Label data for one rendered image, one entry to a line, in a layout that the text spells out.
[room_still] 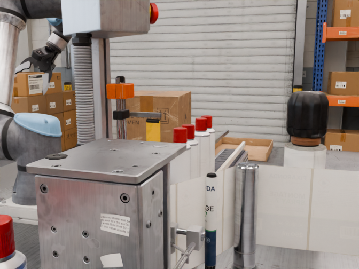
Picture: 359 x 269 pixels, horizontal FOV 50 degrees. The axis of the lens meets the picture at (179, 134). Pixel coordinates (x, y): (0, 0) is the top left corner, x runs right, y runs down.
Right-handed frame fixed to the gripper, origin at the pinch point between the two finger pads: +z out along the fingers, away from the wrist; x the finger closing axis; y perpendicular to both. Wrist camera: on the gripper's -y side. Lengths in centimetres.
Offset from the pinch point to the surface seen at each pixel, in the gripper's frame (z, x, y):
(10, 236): 5, -45, -127
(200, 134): -18, -64, -60
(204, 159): -13, -69, -59
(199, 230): -3, -63, -114
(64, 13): -21, -25, -90
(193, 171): -9, -66, -71
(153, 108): -19, -49, -23
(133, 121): -11, -45, -20
